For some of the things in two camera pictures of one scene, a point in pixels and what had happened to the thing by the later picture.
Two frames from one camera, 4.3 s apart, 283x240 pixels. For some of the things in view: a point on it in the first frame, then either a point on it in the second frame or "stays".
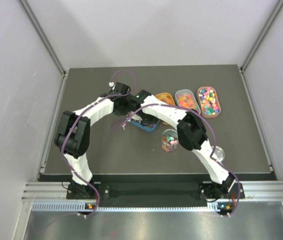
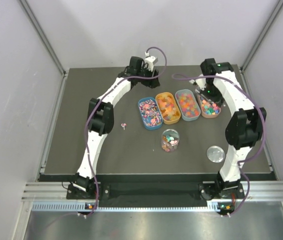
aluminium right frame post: (255, 45) stays
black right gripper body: (146, 118) to (212, 93)
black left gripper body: (122, 108) to (151, 80)
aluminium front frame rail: (267, 190) stays
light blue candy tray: (185, 98) stays
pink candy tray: (208, 102) stays
